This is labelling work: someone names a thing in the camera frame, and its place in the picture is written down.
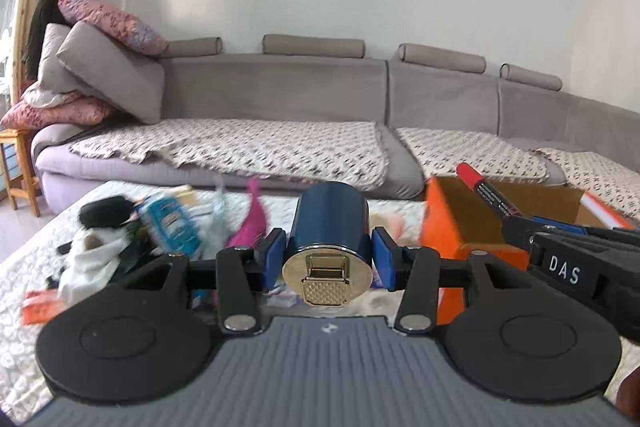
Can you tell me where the large patterned quilted seat cover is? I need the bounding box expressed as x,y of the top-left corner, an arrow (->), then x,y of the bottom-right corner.
69,117 -> 390,194

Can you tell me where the dark hanging coat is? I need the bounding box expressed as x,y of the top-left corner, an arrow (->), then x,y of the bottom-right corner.
25,0 -> 82,78

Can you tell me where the long patterned quilted seat cover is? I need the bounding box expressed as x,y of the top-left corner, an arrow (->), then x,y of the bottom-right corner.
535,148 -> 640,222

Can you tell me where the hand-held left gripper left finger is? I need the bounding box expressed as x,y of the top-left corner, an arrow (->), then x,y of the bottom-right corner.
120,228 -> 288,336

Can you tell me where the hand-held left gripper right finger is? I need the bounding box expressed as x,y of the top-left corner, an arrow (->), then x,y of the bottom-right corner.
371,227 -> 532,336

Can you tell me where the pink plastic item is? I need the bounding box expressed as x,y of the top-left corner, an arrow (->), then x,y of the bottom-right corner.
227,177 -> 272,252

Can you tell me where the red marker pen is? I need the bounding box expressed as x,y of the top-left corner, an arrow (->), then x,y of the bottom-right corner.
456,162 -> 522,222

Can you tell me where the blue packet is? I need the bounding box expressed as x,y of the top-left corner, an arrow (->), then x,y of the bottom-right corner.
137,194 -> 202,256

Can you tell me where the wooden stool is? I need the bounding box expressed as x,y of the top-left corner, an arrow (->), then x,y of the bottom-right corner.
0,127 -> 42,218

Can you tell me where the grey sectional sofa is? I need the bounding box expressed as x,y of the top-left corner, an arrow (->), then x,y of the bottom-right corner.
31,34 -> 640,208

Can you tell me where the leaf patterned cloth desktop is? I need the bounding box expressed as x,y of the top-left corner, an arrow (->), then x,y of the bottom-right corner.
0,180 -> 432,410

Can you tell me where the orange cardboard box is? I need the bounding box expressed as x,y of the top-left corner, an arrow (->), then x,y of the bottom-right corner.
420,176 -> 639,329

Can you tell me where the blue metal tin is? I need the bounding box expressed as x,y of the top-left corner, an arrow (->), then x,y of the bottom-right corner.
281,181 -> 375,308

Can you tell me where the pink patterned pillow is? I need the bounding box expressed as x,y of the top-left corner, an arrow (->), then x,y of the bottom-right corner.
0,94 -> 120,131
57,0 -> 170,56

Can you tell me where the black pouch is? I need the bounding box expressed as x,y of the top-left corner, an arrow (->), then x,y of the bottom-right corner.
79,196 -> 134,231

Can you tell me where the orange flat packet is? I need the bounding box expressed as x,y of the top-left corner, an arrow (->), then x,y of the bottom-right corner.
22,289 -> 69,326

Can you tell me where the small patterned quilted seat cover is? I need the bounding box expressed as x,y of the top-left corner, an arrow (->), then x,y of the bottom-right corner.
395,127 -> 551,184

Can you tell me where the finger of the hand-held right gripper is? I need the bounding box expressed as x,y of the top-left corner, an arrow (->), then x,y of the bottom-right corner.
530,215 -> 640,242
501,214 -> 541,254

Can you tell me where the clear plastic wrapper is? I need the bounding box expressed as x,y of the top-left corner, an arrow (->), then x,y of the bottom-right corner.
199,186 -> 232,254

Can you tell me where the grey sofa headrest roll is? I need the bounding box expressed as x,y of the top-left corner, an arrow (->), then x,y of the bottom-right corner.
159,37 -> 224,59
397,43 -> 487,74
499,63 -> 564,92
262,34 -> 366,58

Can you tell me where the white cloth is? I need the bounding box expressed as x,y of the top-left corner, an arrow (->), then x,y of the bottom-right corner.
57,229 -> 135,304

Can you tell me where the grey square cushion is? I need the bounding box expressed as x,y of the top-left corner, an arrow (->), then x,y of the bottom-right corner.
55,22 -> 166,126
37,23 -> 86,96

